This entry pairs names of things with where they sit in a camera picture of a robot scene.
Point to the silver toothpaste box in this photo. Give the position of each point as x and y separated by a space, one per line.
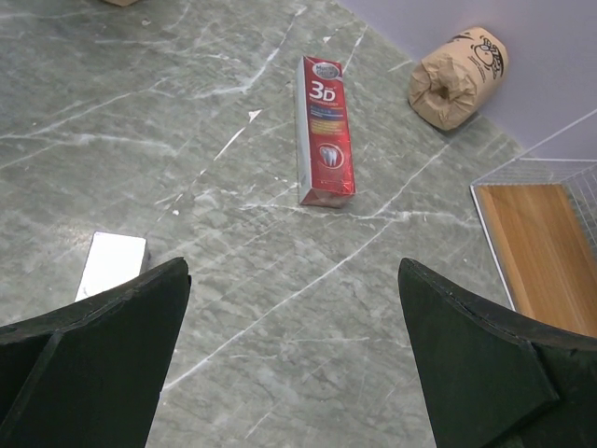
113 259

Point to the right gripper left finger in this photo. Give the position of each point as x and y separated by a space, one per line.
90 374

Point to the red toothpaste box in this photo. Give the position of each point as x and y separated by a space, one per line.
324 148

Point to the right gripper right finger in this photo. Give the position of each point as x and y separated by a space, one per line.
492 377

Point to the brown paper roll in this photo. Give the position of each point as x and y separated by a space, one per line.
121 3

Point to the bottom wooden shelf board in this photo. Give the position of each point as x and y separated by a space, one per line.
543 254

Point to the brown roll with bear print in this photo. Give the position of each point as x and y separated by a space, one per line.
451 83

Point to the white wire shelf rack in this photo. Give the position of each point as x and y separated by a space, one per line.
566 158

